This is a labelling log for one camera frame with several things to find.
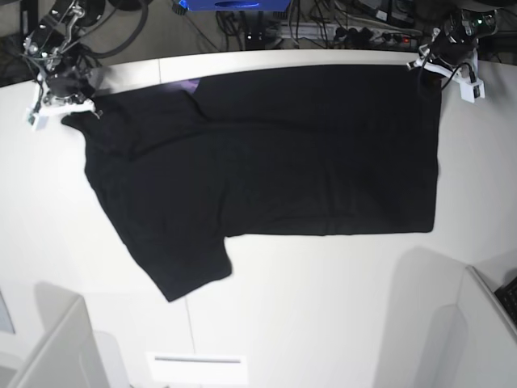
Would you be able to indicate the black T-shirt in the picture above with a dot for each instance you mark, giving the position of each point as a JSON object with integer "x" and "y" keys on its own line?
{"x": 319, "y": 150}

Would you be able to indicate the blue box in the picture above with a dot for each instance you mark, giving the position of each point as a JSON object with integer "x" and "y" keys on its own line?
{"x": 234, "y": 5}

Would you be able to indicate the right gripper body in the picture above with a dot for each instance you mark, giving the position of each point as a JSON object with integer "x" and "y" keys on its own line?
{"x": 68, "y": 82}

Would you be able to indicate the black keyboard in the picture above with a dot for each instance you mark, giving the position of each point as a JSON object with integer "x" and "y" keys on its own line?
{"x": 507, "y": 296}

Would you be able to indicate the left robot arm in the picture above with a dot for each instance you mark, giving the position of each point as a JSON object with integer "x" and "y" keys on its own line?
{"x": 459, "y": 34}

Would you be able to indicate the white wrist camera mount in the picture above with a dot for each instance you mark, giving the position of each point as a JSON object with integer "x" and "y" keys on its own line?
{"x": 37, "y": 115}
{"x": 465, "y": 74}

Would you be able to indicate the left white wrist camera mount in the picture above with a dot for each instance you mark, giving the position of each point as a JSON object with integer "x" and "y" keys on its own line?
{"x": 465, "y": 74}

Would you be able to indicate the grey partition left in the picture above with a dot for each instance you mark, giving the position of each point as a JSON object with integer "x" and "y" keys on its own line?
{"x": 67, "y": 354}

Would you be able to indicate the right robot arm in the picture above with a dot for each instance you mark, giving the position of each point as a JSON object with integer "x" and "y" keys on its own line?
{"x": 54, "y": 50}

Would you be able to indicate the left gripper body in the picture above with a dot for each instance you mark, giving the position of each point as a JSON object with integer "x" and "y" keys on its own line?
{"x": 443, "y": 50}

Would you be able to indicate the white power strip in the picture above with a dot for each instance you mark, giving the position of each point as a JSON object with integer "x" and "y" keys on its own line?
{"x": 334, "y": 33}

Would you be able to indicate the grey partition right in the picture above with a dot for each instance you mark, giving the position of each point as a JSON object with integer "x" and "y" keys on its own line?
{"x": 471, "y": 343}

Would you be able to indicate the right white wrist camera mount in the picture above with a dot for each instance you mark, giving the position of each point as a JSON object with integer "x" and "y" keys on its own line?
{"x": 37, "y": 115}

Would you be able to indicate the grey partition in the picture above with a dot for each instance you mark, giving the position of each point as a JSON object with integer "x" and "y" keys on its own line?
{"x": 67, "y": 354}
{"x": 471, "y": 343}

